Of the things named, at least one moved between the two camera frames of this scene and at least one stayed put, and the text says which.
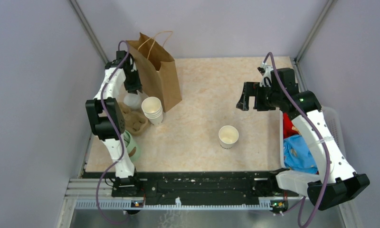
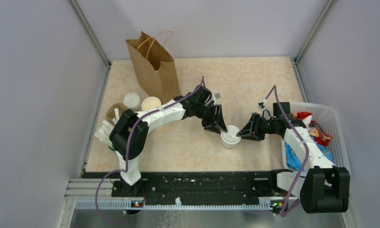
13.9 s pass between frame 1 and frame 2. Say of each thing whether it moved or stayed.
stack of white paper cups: stayed
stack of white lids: stayed
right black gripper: moved
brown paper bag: stayed
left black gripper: moved
